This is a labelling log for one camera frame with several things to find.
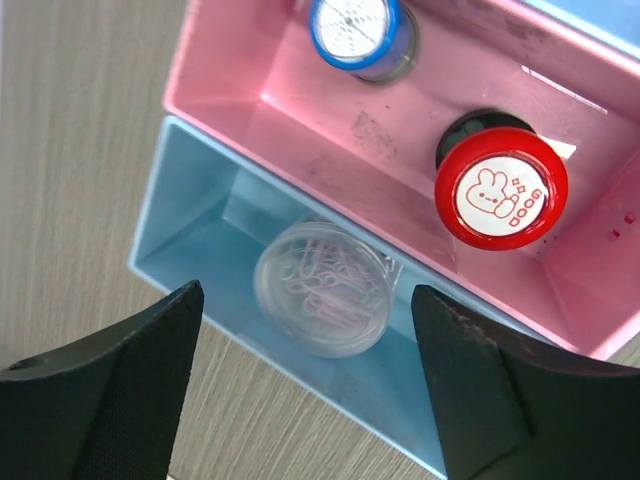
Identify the light blue drawer box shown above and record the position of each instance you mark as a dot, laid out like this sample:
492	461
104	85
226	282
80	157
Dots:
613	22

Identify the clear jar of paper clips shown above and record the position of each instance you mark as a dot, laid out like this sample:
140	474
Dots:
327	290

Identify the red stamp black cap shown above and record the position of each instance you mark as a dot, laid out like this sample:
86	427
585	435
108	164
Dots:
499	185

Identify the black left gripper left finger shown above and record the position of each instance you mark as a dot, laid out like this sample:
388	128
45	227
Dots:
106	406

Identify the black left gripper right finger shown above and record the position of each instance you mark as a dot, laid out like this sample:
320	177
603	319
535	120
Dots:
508	406

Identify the blue leftmost drawer box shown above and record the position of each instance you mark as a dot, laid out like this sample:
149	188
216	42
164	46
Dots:
208	215

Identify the pink drawer box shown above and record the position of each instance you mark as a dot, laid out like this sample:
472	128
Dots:
247	73

